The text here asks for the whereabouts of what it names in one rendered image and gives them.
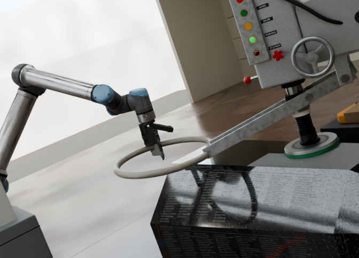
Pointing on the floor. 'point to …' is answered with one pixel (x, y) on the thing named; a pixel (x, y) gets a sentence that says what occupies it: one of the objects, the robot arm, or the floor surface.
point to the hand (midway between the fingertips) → (163, 156)
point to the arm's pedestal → (23, 237)
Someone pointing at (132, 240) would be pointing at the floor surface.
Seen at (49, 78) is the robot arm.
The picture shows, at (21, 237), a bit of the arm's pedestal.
